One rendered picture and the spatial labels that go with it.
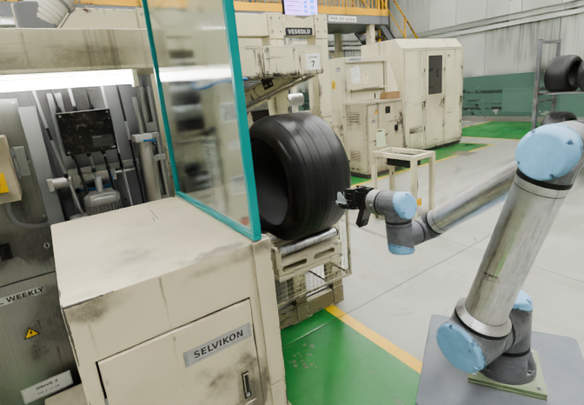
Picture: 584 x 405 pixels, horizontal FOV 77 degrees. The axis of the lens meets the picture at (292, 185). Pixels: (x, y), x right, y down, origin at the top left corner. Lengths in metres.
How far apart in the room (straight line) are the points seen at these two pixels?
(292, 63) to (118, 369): 1.55
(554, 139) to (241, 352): 0.81
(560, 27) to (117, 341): 12.54
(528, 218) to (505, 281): 0.19
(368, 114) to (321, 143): 4.60
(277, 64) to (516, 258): 1.33
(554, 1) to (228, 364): 12.54
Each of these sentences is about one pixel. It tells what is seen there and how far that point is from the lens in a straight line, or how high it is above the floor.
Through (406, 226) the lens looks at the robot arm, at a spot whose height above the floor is 1.10.
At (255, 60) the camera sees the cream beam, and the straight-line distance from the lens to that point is 1.84.
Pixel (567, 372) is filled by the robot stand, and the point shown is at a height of 0.60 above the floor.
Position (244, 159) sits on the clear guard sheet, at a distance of 0.75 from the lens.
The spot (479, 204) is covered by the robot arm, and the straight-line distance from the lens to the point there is 1.26.
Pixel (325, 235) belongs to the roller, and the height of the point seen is 0.91.
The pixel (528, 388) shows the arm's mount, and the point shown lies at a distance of 1.49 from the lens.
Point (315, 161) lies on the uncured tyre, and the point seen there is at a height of 1.29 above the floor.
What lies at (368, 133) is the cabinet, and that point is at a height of 0.76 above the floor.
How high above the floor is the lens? 1.58
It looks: 15 degrees down
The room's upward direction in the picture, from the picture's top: 5 degrees counter-clockwise
